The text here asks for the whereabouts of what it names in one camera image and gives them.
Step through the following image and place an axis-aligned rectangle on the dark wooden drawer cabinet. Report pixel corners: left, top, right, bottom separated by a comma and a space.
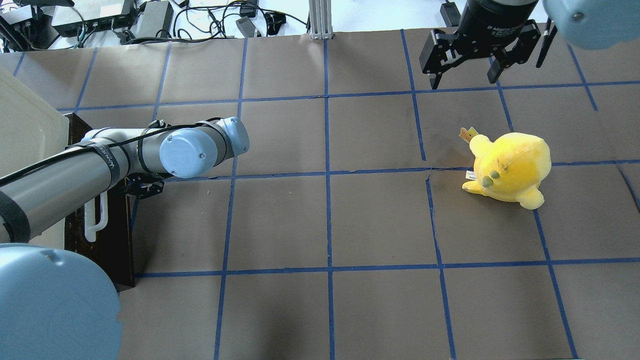
62, 112, 137, 293

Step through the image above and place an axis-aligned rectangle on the yellow plush penguin toy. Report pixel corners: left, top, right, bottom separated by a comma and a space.
459, 127, 553, 210

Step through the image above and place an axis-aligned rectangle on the brown paper grid mat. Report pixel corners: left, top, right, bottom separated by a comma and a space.
1, 29, 640, 360

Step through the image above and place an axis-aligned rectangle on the aluminium frame post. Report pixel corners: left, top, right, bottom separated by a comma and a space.
307, 0, 334, 40

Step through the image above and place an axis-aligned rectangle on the black network switch box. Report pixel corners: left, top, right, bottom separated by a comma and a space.
51, 0, 138, 38

